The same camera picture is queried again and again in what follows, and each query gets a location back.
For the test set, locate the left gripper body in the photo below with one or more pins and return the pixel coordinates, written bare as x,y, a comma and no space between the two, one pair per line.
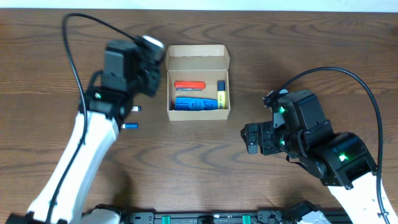
148,83

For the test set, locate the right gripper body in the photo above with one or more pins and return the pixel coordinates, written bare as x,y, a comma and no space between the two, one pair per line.
252,137

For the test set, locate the black whiteboard marker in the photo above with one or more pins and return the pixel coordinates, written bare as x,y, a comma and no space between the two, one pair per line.
136,108

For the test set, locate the yellow highlighter with dark cap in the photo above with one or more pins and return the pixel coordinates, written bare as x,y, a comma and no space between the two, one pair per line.
221,97

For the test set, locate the blue whiteboard marker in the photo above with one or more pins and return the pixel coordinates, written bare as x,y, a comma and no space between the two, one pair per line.
130,126

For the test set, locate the cardboard box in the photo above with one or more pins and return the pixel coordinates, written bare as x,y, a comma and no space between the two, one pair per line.
197,63

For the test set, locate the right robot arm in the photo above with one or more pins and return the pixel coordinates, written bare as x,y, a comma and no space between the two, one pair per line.
341,161

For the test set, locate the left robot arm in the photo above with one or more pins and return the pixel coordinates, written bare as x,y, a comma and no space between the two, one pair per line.
97,124

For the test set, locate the black mounting rail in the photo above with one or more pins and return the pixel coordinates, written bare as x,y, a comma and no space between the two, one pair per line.
301,213

